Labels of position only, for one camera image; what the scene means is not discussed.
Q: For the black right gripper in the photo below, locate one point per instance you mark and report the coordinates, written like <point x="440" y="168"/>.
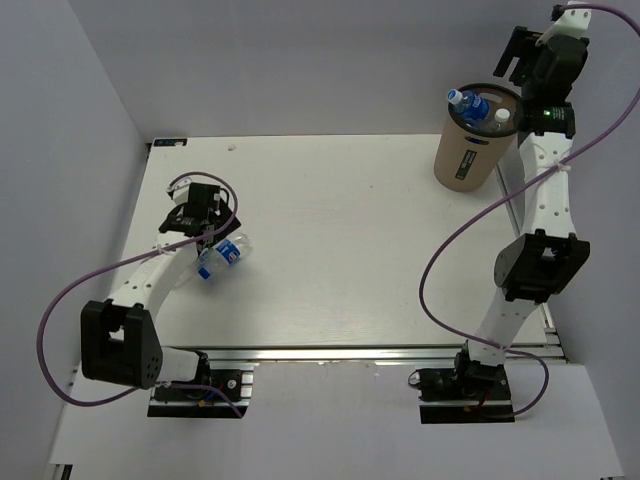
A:
<point x="513" y="50"/>

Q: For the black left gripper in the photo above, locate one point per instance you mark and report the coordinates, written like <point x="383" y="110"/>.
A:
<point x="223" y="212"/>

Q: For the white-cap water bottle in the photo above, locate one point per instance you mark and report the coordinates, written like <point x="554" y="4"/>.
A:
<point x="500" y="120"/>

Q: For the blue-label bottle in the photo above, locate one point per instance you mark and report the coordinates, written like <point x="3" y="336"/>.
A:
<point x="468" y="105"/>

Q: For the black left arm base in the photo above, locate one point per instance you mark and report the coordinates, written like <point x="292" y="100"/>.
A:
<point x="226" y="395"/>

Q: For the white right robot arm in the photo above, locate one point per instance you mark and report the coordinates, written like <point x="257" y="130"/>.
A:
<point x="547" y="254"/>

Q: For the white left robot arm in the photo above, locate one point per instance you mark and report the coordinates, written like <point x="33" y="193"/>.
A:
<point x="119" y="343"/>

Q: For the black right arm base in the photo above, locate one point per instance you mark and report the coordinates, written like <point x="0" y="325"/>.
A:
<point x="467" y="393"/>

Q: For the brown cylindrical paper bin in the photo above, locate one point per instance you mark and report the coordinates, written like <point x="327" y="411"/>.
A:
<point x="467" y="154"/>

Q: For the lying Pepsi-label bottle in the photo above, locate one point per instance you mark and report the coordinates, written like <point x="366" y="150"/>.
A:
<point x="231" y="250"/>

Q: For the lying green-label bottle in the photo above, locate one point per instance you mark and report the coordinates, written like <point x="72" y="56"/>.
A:
<point x="202" y="267"/>

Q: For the small blue table label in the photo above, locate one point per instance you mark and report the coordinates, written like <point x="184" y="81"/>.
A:
<point x="169" y="142"/>

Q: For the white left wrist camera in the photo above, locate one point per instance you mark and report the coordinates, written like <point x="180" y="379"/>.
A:
<point x="179" y="191"/>

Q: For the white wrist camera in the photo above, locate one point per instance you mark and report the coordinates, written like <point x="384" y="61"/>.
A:
<point x="571" y="20"/>
<point x="179" y="191"/>

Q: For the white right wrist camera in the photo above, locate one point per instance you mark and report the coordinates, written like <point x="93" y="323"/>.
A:
<point x="571" y="20"/>

